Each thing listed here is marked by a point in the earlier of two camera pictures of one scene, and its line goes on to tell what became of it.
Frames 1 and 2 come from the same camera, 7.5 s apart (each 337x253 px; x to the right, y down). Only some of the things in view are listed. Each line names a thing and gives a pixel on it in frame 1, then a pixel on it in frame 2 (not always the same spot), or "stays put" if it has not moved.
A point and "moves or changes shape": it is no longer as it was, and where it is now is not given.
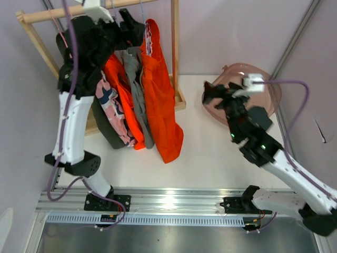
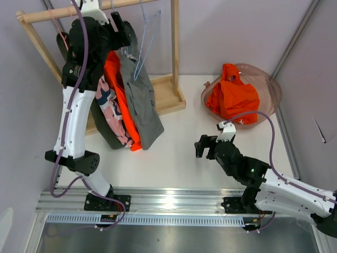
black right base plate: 235,205 stays put
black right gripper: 217,91 → 206,142
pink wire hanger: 58,29 stays put
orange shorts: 160,94 moves or changes shape
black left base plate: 93,203 stays put
